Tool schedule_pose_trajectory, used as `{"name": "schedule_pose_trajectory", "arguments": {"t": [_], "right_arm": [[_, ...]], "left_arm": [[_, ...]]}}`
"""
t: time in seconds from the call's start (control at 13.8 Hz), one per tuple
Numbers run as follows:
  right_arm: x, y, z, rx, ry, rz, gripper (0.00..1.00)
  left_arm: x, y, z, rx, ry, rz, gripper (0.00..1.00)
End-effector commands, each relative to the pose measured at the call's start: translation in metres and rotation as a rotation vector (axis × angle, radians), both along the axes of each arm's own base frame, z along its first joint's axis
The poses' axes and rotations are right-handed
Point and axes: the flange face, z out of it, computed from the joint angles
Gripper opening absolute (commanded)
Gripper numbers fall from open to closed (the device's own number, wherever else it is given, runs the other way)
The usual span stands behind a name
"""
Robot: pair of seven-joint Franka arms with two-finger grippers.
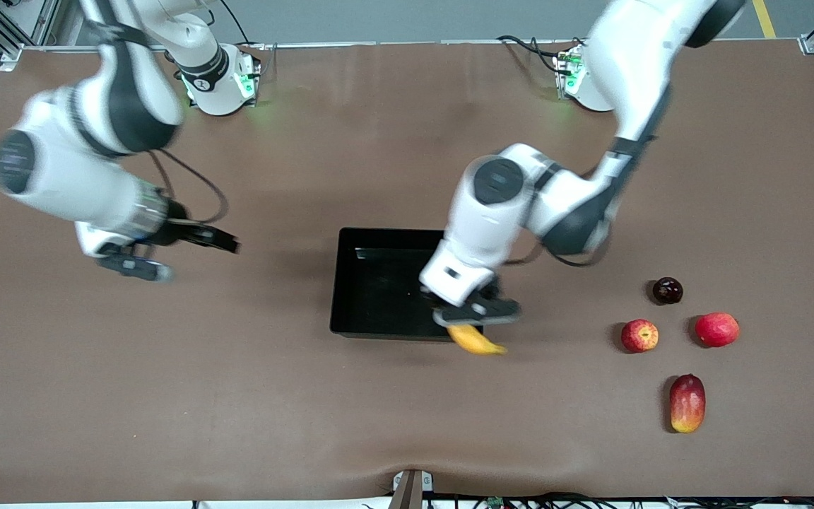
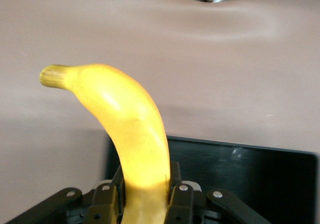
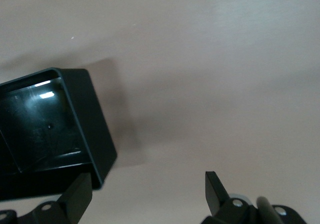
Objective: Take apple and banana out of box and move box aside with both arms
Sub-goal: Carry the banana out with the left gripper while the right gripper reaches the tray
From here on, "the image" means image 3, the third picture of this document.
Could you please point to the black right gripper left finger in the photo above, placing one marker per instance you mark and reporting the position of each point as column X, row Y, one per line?
column 75, row 201

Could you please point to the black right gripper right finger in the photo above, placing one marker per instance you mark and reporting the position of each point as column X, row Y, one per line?
column 217, row 201

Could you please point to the black plastic tray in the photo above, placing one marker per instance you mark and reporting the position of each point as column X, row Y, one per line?
column 97, row 134

